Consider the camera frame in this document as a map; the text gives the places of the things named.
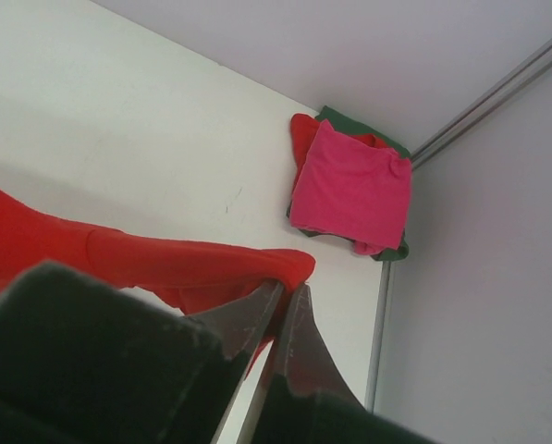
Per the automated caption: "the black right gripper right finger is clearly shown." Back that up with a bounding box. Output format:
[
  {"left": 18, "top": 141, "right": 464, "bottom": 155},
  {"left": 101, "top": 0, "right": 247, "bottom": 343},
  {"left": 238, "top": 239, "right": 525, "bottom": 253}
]
[{"left": 238, "top": 284, "right": 432, "bottom": 444}]

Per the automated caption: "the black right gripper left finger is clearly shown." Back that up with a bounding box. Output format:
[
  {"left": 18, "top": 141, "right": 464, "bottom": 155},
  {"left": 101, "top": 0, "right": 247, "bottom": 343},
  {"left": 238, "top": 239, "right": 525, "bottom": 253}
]
[{"left": 0, "top": 264, "right": 283, "bottom": 443}]

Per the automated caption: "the red t shirt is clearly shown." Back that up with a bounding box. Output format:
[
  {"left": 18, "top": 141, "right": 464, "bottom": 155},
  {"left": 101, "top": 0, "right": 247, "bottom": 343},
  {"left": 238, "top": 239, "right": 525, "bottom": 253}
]
[
  {"left": 0, "top": 178, "right": 317, "bottom": 371},
  {"left": 289, "top": 113, "right": 389, "bottom": 188}
]

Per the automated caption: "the folded pink t shirt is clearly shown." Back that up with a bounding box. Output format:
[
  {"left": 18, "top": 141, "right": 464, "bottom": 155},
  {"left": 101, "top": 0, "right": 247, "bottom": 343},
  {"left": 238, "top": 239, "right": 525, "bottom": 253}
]
[{"left": 288, "top": 120, "right": 411, "bottom": 249}]

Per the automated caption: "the folded red t shirt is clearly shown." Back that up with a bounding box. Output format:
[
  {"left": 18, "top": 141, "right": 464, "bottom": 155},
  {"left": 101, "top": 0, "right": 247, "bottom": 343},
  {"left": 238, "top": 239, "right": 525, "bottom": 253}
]
[{"left": 289, "top": 113, "right": 389, "bottom": 188}]

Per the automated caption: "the folded green t shirt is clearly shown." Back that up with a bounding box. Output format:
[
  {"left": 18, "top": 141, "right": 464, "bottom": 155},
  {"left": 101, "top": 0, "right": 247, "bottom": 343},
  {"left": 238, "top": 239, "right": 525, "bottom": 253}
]
[{"left": 289, "top": 106, "right": 411, "bottom": 262}]

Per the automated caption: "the aluminium side rail right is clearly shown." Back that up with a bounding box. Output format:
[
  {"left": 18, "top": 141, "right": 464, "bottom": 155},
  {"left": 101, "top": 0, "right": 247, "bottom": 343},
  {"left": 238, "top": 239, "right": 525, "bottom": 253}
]
[{"left": 365, "top": 262, "right": 393, "bottom": 413}]

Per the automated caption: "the aluminium frame post right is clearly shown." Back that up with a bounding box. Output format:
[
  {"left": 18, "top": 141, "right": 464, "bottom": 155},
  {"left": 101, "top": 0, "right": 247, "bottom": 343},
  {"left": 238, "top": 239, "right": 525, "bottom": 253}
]
[{"left": 411, "top": 38, "right": 552, "bottom": 170}]

